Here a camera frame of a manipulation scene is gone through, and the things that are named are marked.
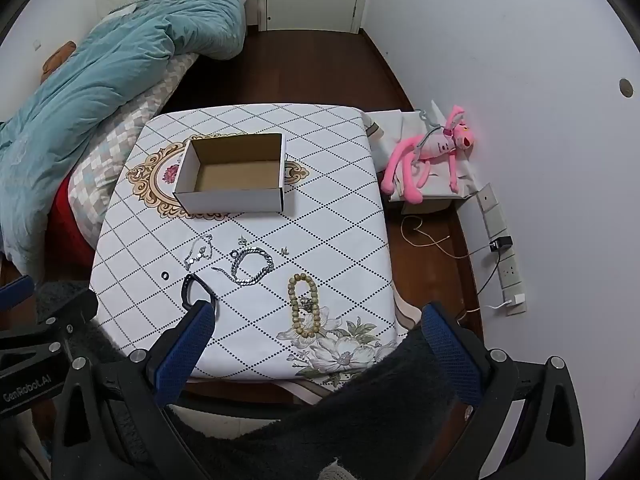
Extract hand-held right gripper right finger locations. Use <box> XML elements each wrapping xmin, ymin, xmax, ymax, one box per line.
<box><xmin>421</xmin><ymin>301</ymin><xmax>587</xmax><ymax>480</ymax></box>

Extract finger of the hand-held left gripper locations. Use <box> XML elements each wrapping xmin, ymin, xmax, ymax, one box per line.
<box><xmin>0</xmin><ymin>287</ymin><xmax>98</xmax><ymax>356</ymax></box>
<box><xmin>0</xmin><ymin>274</ymin><xmax>36</xmax><ymax>313</ymax></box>

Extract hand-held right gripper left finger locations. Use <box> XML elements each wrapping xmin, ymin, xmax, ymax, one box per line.
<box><xmin>50</xmin><ymin>300</ymin><xmax>217</xmax><ymax>480</ymax></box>

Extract black smart band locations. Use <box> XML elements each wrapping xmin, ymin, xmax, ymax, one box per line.
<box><xmin>180</xmin><ymin>273</ymin><xmax>218</xmax><ymax>318</ymax></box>

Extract silver crystal bracelet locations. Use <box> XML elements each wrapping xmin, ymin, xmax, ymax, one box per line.
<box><xmin>183</xmin><ymin>234</ymin><xmax>216</xmax><ymax>270</ymax></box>

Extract wooden bead bracelet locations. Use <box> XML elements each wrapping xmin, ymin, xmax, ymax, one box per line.
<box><xmin>287</xmin><ymin>273</ymin><xmax>321</xmax><ymax>339</ymax></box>

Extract silver chain bracelet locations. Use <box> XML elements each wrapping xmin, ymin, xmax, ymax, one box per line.
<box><xmin>211</xmin><ymin>246</ymin><xmax>276</xmax><ymax>287</ymax></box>

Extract cardboard box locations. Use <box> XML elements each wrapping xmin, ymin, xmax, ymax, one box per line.
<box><xmin>173</xmin><ymin>133</ymin><xmax>287</xmax><ymax>214</ymax></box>

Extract red cloth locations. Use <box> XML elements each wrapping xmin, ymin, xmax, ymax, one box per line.
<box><xmin>47</xmin><ymin>177</ymin><xmax>96</xmax><ymax>268</ymax></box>

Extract white power strip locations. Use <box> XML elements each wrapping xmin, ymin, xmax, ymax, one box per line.
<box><xmin>476</xmin><ymin>183</ymin><xmax>527</xmax><ymax>317</ymax></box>

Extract checkered bed sheet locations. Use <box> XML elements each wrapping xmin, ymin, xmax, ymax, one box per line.
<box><xmin>67</xmin><ymin>52</ymin><xmax>198</xmax><ymax>256</ymax></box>

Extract pink plush toy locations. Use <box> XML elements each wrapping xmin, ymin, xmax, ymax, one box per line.
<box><xmin>381</xmin><ymin>105</ymin><xmax>474</xmax><ymax>206</ymax></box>

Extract diamond pattern floral tablecloth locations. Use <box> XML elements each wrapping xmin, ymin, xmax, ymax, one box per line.
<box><xmin>90</xmin><ymin>104</ymin><xmax>408</xmax><ymax>391</ymax></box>

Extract teal blue duvet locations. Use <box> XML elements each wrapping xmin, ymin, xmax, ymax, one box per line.
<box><xmin>0</xmin><ymin>0</ymin><xmax>249</xmax><ymax>271</ymax></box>

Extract brown plush toy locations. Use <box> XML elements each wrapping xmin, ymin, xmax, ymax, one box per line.
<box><xmin>41</xmin><ymin>41</ymin><xmax>77</xmax><ymax>83</ymax></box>

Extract grey clothes hanger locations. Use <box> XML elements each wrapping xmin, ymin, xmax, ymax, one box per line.
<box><xmin>417</xmin><ymin>109</ymin><xmax>451</xmax><ymax>151</ymax></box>

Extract black cable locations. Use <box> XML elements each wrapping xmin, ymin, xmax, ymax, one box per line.
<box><xmin>475</xmin><ymin>250</ymin><xmax>501</xmax><ymax>296</ymax></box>

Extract thin beige cord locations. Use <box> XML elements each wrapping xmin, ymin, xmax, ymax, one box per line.
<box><xmin>401</xmin><ymin>215</ymin><xmax>493</xmax><ymax>259</ymax></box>

